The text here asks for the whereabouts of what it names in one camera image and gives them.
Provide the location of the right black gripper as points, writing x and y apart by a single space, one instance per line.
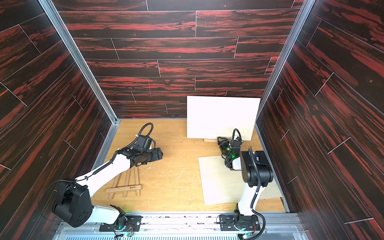
223 144

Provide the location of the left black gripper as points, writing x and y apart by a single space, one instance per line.
157 152

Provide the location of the wooden easel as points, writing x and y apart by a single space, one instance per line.
210 140
125 183

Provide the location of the white canvas board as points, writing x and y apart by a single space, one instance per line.
212 117
221 185

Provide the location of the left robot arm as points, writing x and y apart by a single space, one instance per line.
72 202

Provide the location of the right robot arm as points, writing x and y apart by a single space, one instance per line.
256 172

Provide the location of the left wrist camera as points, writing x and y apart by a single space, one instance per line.
143 142

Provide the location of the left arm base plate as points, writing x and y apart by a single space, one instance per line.
127 224

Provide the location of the aluminium front rail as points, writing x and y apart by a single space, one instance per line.
189 226

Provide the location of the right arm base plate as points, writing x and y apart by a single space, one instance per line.
238 223

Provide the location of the left aluminium corner post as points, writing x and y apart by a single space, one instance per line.
59 25

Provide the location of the aluminium corner post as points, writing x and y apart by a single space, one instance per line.
59 25
291 39

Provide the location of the right aluminium corner post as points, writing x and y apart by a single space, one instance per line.
291 39

